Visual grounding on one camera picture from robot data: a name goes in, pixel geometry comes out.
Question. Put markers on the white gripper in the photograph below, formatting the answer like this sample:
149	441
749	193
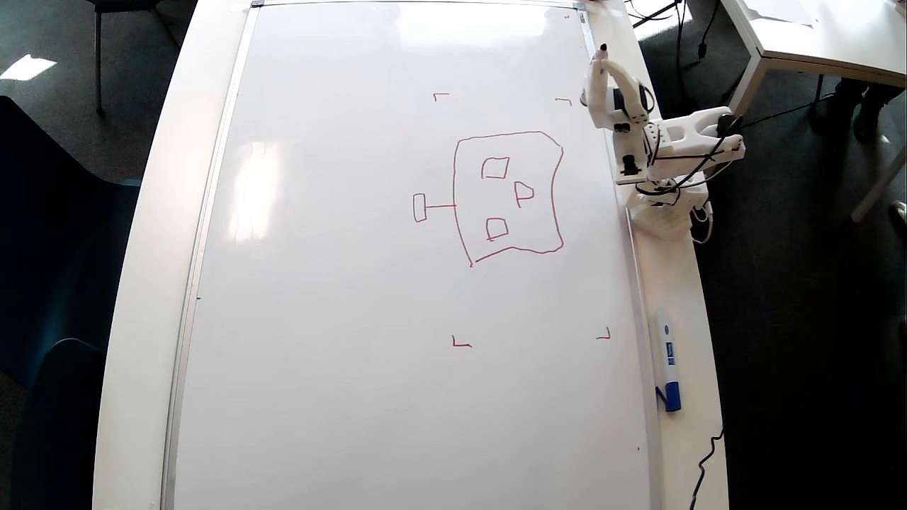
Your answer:
599	85

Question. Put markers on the red whiteboard marker pen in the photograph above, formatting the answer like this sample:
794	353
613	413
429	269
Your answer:
602	53

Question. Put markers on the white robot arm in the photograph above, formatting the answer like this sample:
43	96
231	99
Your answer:
684	142

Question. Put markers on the white side table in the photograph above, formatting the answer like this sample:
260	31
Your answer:
836	35

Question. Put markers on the blue and white marker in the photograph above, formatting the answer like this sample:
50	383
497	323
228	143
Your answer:
667	354

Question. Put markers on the dark chair with metal legs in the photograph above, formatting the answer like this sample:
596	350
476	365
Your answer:
127	3

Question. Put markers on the large dark blue chair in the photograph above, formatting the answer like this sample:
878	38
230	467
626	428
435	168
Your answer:
57	248

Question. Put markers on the black wrist camera board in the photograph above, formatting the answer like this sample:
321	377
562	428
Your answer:
728	125

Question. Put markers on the white honeycomb base mount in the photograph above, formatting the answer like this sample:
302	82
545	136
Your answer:
662	223

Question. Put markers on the white whiteboard with metal frame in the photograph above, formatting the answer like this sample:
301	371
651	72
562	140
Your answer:
354	354

